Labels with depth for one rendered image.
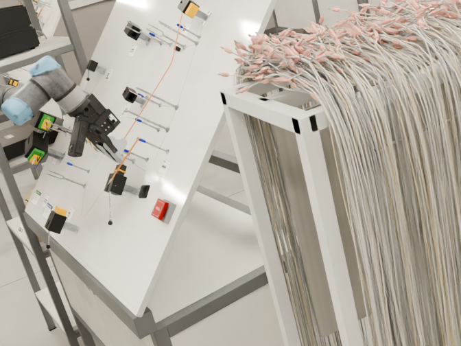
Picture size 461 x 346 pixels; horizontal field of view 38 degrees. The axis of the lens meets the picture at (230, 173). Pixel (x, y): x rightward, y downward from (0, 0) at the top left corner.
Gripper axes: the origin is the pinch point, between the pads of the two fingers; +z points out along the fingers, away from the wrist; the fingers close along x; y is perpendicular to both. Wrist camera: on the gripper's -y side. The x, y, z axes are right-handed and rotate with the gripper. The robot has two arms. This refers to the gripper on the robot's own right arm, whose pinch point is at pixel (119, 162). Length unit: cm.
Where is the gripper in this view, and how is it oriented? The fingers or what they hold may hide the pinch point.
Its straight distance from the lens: 192.7
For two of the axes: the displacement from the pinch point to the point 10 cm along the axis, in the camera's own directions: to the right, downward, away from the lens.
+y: 5.6, -7.0, 4.4
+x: -5.9, 0.4, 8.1
